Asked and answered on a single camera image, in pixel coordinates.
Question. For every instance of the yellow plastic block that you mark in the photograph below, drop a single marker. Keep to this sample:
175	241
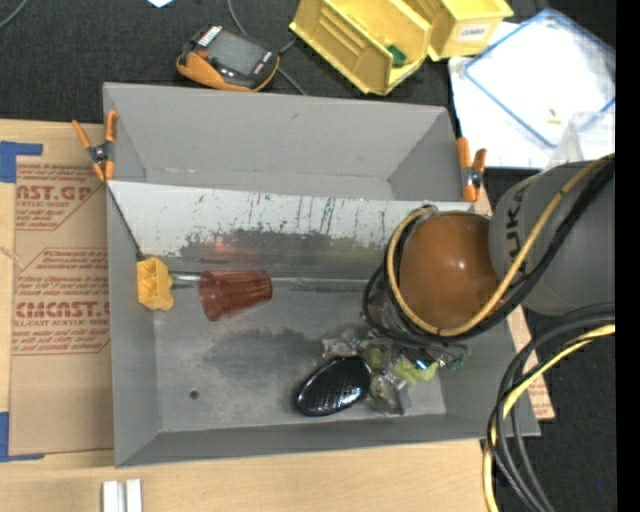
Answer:
154	285

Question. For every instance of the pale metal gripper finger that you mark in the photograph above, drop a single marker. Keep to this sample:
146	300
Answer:
392	396
345	345

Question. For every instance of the grey metal bin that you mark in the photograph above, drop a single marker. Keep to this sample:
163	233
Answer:
250	360

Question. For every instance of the black oval mesh case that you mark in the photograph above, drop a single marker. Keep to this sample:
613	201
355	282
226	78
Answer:
330	386

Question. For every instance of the brown cardboard board red print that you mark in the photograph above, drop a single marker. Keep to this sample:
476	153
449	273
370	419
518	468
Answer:
55	280

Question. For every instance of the red-brown translucent cup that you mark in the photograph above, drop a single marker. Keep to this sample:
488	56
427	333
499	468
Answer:
232	294

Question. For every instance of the yellow-green crumpled thing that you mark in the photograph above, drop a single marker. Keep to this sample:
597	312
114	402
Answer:
414	372

